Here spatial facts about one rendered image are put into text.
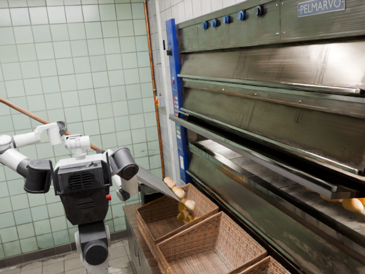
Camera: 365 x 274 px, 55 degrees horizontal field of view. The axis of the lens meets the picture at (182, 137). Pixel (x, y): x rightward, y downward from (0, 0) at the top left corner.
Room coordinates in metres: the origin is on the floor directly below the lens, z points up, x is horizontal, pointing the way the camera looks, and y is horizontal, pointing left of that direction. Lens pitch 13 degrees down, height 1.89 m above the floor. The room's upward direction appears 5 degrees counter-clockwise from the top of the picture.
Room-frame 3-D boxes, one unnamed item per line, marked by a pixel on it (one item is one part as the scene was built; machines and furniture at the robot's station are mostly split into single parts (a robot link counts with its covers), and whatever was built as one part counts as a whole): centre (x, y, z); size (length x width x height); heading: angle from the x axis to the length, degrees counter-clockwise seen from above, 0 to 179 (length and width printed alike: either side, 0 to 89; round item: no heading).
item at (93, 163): (1.71, 0.52, 1.27); 0.34 x 0.30 x 0.36; 104
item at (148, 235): (2.40, 0.11, 0.72); 0.56 x 0.49 x 0.28; 19
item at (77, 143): (1.77, 0.53, 1.47); 0.10 x 0.07 x 0.09; 104
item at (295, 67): (1.94, -0.32, 1.80); 1.79 x 0.11 x 0.19; 18
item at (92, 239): (1.68, 0.51, 1.01); 0.28 x 0.13 x 0.18; 18
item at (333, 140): (1.94, -0.32, 1.54); 1.79 x 0.11 x 0.19; 18
